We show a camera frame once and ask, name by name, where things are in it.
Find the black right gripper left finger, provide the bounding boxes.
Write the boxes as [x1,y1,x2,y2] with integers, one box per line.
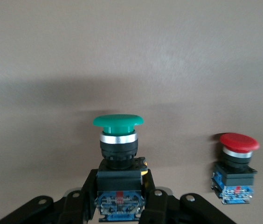
[0,170,98,224]

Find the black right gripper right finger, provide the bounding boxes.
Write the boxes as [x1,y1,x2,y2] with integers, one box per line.
[142,171,235,224]

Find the green mushroom push button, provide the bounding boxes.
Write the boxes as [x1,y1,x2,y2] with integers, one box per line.
[92,113,149,222]

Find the red mushroom push button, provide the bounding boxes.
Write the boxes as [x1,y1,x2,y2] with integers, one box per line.
[211,133,260,205]

